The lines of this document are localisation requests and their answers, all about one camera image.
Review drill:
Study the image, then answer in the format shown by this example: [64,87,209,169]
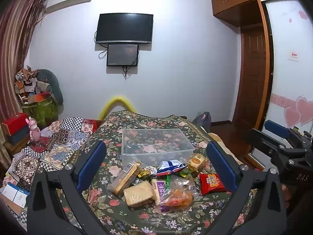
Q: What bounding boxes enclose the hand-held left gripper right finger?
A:
[207,141,288,235]

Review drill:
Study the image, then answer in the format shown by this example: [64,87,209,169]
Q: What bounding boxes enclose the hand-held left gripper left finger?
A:
[26,141,108,235]

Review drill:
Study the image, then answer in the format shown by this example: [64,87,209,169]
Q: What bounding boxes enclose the patchwork blanket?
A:
[5,116,98,226]

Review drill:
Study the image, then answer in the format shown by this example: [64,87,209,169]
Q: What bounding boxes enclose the wooden overhead cabinet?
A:
[211,0,297,27]

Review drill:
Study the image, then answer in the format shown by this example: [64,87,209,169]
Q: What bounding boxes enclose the floral tablecloth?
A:
[59,110,257,235]

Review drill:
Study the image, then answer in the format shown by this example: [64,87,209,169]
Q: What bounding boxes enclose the black television cable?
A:
[94,31,108,60]

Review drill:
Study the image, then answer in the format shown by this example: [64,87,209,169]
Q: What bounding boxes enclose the red box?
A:
[2,113,30,136]

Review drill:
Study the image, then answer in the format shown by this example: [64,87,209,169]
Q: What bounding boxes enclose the small black wall monitor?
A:
[106,43,140,67]

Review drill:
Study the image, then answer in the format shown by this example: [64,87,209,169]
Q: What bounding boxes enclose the patterned cloth pile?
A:
[15,66,41,93]

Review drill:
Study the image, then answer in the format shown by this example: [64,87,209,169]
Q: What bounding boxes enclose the dark backpack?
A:
[192,111,211,131]

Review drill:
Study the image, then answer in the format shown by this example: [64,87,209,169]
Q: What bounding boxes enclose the clear bag of orange pastries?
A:
[156,176,200,210]

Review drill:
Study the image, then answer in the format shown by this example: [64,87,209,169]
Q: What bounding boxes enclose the blue white snack packet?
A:
[156,159,189,177]

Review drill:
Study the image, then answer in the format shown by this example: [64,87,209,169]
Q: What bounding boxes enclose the brown striped biscuit packet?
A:
[108,160,143,196]

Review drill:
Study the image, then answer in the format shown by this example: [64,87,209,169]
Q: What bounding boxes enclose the black monitor cable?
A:
[122,65,137,79]

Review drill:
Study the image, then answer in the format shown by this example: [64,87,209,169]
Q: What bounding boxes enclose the orange cardboard box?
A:
[28,92,53,104]

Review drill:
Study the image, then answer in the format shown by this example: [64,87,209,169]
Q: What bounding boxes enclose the pale bread slice packet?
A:
[123,181,156,206]

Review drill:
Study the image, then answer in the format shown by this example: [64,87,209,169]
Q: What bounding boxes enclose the purple label rice cracker packet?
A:
[150,177,172,213]

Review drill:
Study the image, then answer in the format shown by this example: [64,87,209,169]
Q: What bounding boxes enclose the striped brown curtain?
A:
[0,0,47,167]

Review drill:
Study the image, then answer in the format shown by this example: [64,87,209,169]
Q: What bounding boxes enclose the green yellow snack packet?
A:
[138,165,158,179]

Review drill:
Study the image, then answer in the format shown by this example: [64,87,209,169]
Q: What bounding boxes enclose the brown wooden door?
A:
[232,24,273,129]

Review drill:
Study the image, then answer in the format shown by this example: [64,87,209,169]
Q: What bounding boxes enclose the pink rabbit toy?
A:
[26,116,42,144]

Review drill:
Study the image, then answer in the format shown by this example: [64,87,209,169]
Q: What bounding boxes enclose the white sliding wardrobe door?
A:
[248,0,313,167]

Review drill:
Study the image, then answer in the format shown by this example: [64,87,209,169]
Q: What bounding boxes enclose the black wall television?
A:
[95,13,154,45]

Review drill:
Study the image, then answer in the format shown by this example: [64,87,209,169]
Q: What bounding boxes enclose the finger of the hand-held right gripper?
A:
[265,119,291,139]
[245,128,287,157]

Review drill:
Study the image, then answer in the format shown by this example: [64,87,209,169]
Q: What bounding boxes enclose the grey pillow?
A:
[37,69,64,106]

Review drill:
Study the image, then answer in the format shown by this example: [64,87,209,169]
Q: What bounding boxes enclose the yellow foam tube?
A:
[98,95,137,120]

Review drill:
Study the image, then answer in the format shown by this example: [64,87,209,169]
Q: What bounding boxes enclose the white blue boxes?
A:
[0,182,31,208]

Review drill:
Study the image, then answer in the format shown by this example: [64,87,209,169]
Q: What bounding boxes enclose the clear plastic container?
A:
[121,128,195,169]

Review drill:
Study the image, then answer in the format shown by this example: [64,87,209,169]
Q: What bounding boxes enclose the red snack packet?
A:
[199,173,228,196]

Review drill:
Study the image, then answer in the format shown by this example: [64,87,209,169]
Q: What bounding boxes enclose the yellow cake packet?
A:
[187,153,208,177]

